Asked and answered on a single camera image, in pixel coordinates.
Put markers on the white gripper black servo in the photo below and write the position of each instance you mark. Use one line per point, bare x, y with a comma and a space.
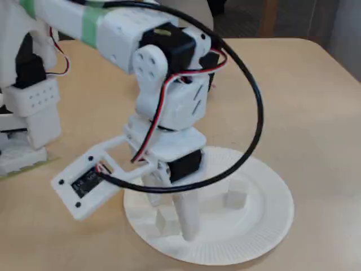
184, 166

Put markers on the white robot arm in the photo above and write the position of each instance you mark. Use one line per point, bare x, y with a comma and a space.
118, 36

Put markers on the black pot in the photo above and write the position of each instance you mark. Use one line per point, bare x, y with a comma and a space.
211, 60

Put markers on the wooden frame rack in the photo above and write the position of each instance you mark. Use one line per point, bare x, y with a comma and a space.
269, 17

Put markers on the white paper plate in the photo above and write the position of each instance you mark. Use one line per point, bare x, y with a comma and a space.
239, 240

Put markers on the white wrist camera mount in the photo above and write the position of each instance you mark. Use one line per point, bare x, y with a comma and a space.
84, 200

